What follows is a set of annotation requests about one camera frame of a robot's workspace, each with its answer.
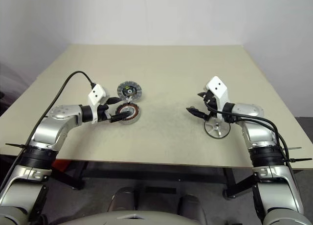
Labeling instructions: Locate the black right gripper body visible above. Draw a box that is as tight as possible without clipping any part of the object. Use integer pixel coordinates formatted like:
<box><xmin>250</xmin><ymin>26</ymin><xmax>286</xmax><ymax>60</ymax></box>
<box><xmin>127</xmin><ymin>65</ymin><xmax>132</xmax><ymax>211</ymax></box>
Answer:
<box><xmin>204</xmin><ymin>89</ymin><xmax>218</xmax><ymax>118</ymax></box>

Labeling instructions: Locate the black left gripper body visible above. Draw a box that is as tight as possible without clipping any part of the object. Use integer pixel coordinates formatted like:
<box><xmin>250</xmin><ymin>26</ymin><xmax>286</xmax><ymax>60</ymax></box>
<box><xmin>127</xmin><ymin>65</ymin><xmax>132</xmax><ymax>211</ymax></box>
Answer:
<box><xmin>97</xmin><ymin>103</ymin><xmax>113</xmax><ymax>123</ymax></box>

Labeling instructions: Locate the grey round object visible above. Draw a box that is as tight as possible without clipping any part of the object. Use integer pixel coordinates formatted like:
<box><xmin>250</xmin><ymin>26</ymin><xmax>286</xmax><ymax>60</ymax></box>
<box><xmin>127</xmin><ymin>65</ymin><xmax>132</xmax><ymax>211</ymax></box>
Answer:
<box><xmin>115</xmin><ymin>104</ymin><xmax>142</xmax><ymax>126</ymax></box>

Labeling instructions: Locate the silver spoked motor rotor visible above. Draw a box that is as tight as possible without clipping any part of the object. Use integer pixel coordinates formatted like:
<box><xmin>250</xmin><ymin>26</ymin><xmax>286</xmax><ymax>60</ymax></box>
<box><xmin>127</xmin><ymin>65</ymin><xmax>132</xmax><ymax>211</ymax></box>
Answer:
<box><xmin>204</xmin><ymin>118</ymin><xmax>231</xmax><ymax>139</ymax></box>

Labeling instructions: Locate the orange bag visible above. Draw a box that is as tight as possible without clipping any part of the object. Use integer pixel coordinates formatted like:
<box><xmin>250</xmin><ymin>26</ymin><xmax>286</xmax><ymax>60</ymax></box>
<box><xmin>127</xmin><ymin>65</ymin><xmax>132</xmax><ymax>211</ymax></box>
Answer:
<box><xmin>52</xmin><ymin>160</ymin><xmax>72</xmax><ymax>172</ymax></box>

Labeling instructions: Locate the dark rounded shape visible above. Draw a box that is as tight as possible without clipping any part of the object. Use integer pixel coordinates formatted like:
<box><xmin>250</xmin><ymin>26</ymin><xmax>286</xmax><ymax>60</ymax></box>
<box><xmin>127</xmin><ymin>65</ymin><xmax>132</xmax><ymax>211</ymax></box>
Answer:
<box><xmin>107</xmin><ymin>185</ymin><xmax>138</xmax><ymax>214</ymax></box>
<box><xmin>179</xmin><ymin>194</ymin><xmax>209</xmax><ymax>220</ymax></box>

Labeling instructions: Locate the grey robot torso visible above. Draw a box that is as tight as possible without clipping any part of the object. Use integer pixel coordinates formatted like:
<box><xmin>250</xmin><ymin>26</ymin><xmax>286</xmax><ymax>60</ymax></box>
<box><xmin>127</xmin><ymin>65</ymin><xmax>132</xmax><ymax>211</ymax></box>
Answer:
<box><xmin>56</xmin><ymin>211</ymin><xmax>264</xmax><ymax>225</ymax></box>

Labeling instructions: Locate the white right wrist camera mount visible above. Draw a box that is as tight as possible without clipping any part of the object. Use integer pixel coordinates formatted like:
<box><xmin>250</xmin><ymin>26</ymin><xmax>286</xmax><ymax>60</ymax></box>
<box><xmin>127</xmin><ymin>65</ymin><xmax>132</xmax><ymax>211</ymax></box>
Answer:
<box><xmin>205</xmin><ymin>75</ymin><xmax>230</xmax><ymax>122</ymax></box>

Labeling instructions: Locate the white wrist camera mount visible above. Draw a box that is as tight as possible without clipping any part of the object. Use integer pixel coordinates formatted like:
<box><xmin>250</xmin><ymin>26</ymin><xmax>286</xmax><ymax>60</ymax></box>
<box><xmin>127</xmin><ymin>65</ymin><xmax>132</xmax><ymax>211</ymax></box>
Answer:
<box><xmin>205</xmin><ymin>75</ymin><xmax>230</xmax><ymax>122</ymax></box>
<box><xmin>88</xmin><ymin>84</ymin><xmax>110</xmax><ymax>124</ymax></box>

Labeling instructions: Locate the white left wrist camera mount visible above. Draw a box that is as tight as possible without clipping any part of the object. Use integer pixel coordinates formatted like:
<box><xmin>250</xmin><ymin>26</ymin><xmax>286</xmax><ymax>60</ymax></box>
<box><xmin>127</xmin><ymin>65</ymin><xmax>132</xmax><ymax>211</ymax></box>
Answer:
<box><xmin>88</xmin><ymin>84</ymin><xmax>110</xmax><ymax>124</ymax></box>

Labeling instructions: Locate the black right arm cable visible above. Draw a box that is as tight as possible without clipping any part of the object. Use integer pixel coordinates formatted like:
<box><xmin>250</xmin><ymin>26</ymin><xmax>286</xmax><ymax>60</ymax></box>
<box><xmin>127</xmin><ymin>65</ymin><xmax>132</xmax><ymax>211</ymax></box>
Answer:
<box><xmin>206</xmin><ymin>100</ymin><xmax>298</xmax><ymax>184</ymax></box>
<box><xmin>221</xmin><ymin>114</ymin><xmax>294</xmax><ymax>167</ymax></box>

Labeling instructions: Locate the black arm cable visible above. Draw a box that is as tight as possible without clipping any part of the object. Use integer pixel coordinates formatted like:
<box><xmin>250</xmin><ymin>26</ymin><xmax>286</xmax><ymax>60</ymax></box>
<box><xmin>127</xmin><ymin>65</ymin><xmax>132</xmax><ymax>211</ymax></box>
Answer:
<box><xmin>221</xmin><ymin>114</ymin><xmax>294</xmax><ymax>167</ymax></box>
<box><xmin>206</xmin><ymin>100</ymin><xmax>298</xmax><ymax>184</ymax></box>
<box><xmin>0</xmin><ymin>71</ymin><xmax>96</xmax><ymax>186</ymax></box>

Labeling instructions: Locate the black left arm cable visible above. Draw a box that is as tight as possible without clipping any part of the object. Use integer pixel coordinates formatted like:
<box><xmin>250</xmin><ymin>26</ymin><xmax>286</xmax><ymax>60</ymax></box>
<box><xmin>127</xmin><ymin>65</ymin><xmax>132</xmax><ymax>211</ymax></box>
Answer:
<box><xmin>0</xmin><ymin>71</ymin><xmax>96</xmax><ymax>186</ymax></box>

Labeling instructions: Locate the black table frame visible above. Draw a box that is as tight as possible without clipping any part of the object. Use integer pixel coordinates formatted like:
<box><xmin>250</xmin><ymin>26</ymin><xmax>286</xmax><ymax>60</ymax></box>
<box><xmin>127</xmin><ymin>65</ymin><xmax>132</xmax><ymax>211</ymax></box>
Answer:
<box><xmin>50</xmin><ymin>160</ymin><xmax>260</xmax><ymax>200</ymax></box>

